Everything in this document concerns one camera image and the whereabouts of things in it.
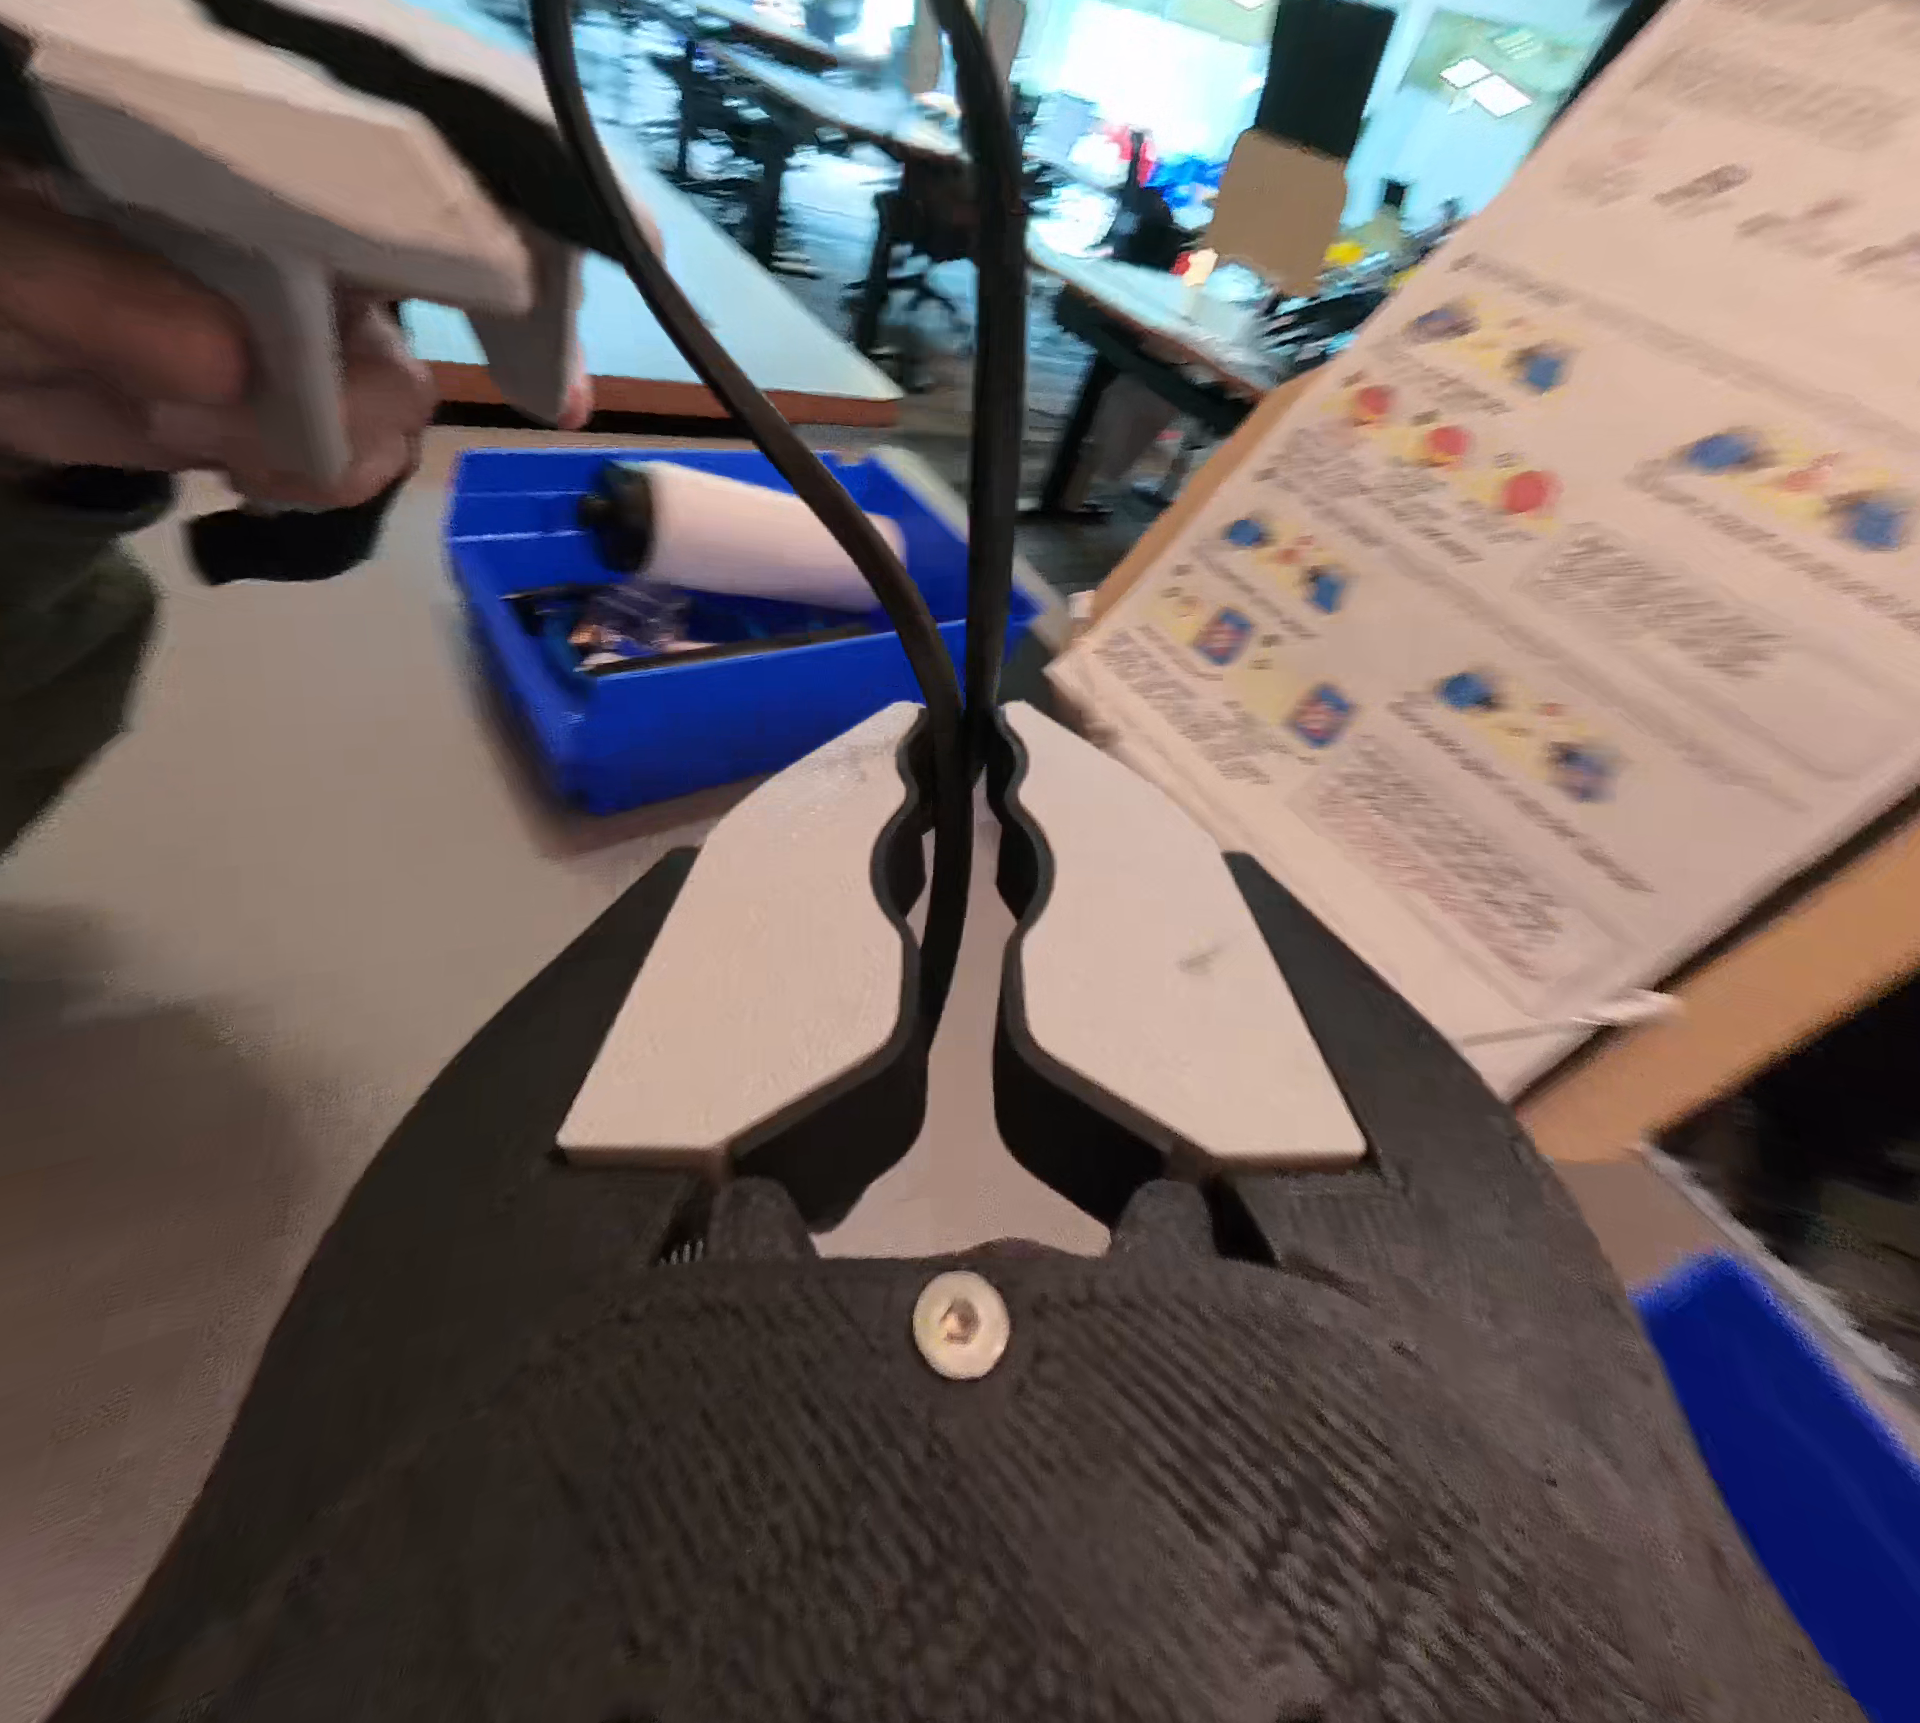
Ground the wood edged grey desk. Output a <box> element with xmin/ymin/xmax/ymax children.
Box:
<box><xmin>400</xmin><ymin>145</ymin><xmax>903</xmax><ymax>432</ymax></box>

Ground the wooden display board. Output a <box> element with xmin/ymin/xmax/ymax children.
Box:
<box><xmin>1202</xmin><ymin>127</ymin><xmax>1356</xmax><ymax>295</ymax></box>
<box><xmin>1047</xmin><ymin>0</ymin><xmax>1920</xmax><ymax>1165</ymax></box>

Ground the printed instruction sheet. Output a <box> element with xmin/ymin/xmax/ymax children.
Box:
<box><xmin>1047</xmin><ymin>0</ymin><xmax>1920</xmax><ymax>1096</ymax></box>

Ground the thin black cable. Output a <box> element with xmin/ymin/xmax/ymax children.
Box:
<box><xmin>526</xmin><ymin>0</ymin><xmax>1031</xmax><ymax>1054</ymax></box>

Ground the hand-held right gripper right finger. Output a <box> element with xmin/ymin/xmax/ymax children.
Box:
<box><xmin>988</xmin><ymin>702</ymin><xmax>1369</xmax><ymax>1226</ymax></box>

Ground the blue plastic bin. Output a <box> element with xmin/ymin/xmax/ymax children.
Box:
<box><xmin>443</xmin><ymin>448</ymin><xmax>1047</xmax><ymax>819</ymax></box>
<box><xmin>1631</xmin><ymin>1246</ymin><xmax>1920</xmax><ymax>1723</ymax></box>

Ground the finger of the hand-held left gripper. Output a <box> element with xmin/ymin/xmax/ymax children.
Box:
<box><xmin>242</xmin><ymin>0</ymin><xmax>666</xmax><ymax>425</ymax></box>
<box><xmin>0</xmin><ymin>0</ymin><xmax>536</xmax><ymax>490</ymax></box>

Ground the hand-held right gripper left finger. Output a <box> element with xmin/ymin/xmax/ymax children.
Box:
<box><xmin>555</xmin><ymin>703</ymin><xmax>927</xmax><ymax>1205</ymax></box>

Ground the person's left forearm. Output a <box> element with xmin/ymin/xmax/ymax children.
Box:
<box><xmin>0</xmin><ymin>461</ymin><xmax>171</xmax><ymax>860</ymax></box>

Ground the white cylinder black cap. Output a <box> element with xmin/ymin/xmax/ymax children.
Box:
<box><xmin>576</xmin><ymin>457</ymin><xmax>911</xmax><ymax>619</ymax></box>

